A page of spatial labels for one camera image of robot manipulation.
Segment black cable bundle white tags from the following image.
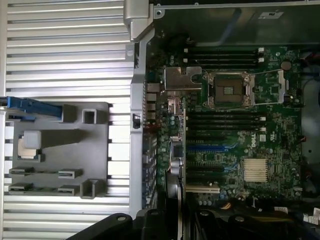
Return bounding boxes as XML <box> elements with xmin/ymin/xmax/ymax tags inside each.
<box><xmin>271</xmin><ymin>204</ymin><xmax>320</xmax><ymax>226</ymax></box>

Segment silver socket cover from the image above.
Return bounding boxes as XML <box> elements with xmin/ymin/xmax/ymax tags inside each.
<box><xmin>252</xmin><ymin>69</ymin><xmax>289</xmax><ymax>105</ymax></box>

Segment thin metal locking lever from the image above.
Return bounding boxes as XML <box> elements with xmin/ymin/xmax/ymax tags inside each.
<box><xmin>249</xmin><ymin>69</ymin><xmax>286</xmax><ymax>77</ymax></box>

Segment CPU socket with metal frame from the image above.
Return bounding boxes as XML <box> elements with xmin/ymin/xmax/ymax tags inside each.
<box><xmin>204</xmin><ymin>70</ymin><xmax>256</xmax><ymax>110</ymax></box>

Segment grey metal PC case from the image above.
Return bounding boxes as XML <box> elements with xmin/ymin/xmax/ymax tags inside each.
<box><xmin>123</xmin><ymin>0</ymin><xmax>320</xmax><ymax>240</ymax></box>

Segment green Dell motherboard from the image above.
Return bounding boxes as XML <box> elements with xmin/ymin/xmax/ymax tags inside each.
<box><xmin>146</xmin><ymin>43</ymin><xmax>305</xmax><ymax>204</ymax></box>

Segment black expansion slot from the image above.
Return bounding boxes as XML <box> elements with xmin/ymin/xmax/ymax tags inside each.
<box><xmin>187</xmin><ymin>134</ymin><xmax>226</xmax><ymax>140</ymax></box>
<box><xmin>187</xmin><ymin>166</ymin><xmax>225</xmax><ymax>173</ymax></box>
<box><xmin>187</xmin><ymin>174</ymin><xmax>225</xmax><ymax>181</ymax></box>

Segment grey parts rack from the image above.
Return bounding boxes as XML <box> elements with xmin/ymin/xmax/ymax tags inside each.
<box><xmin>4</xmin><ymin>100</ymin><xmax>111</xmax><ymax>200</ymax></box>

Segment silver CPU chip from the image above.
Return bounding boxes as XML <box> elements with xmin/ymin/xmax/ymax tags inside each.
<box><xmin>16</xmin><ymin>130</ymin><xmax>43</xmax><ymax>161</ymax></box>

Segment silver metal port shield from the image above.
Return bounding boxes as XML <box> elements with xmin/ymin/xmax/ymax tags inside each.
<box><xmin>163</xmin><ymin>65</ymin><xmax>203</xmax><ymax>92</ymax></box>

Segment blue expansion slot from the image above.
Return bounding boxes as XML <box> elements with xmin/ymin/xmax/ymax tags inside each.
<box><xmin>186</xmin><ymin>145</ymin><xmax>226</xmax><ymax>152</ymax></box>

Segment white label sticker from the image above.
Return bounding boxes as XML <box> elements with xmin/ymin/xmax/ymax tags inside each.
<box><xmin>258</xmin><ymin>10</ymin><xmax>281</xmax><ymax>20</ymax></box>

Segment green RAM stick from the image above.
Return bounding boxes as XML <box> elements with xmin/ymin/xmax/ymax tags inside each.
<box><xmin>9</xmin><ymin>167</ymin><xmax>84</xmax><ymax>177</ymax></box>
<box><xmin>8</xmin><ymin>183</ymin><xmax>76</xmax><ymax>196</ymax></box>

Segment white expansion slot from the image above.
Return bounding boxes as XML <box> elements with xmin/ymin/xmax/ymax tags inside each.
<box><xmin>185</xmin><ymin>184</ymin><xmax>221</xmax><ymax>194</ymax></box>

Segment silver finned chipset heatsink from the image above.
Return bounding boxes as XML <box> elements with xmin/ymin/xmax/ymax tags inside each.
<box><xmin>243</xmin><ymin>158</ymin><xmax>269</xmax><ymax>183</ymax></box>

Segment black RAM slot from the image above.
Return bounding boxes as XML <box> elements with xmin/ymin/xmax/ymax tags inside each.
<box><xmin>188</xmin><ymin>111</ymin><xmax>267</xmax><ymax>117</ymax></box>
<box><xmin>183</xmin><ymin>57</ymin><xmax>265</xmax><ymax>63</ymax></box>
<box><xmin>188</xmin><ymin>122</ymin><xmax>267</xmax><ymax>128</ymax></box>
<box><xmin>188</xmin><ymin>116</ymin><xmax>267</xmax><ymax>123</ymax></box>
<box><xmin>183</xmin><ymin>51</ymin><xmax>265</xmax><ymax>57</ymax></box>
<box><xmin>183</xmin><ymin>62</ymin><xmax>265</xmax><ymax>68</ymax></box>
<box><xmin>188</xmin><ymin>127</ymin><xmax>267</xmax><ymax>134</ymax></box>
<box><xmin>183</xmin><ymin>47</ymin><xmax>265</xmax><ymax>52</ymax></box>

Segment blue plastic disk carrier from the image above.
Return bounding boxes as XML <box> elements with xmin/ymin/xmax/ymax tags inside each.
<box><xmin>0</xmin><ymin>95</ymin><xmax>64</xmax><ymax>124</ymax></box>

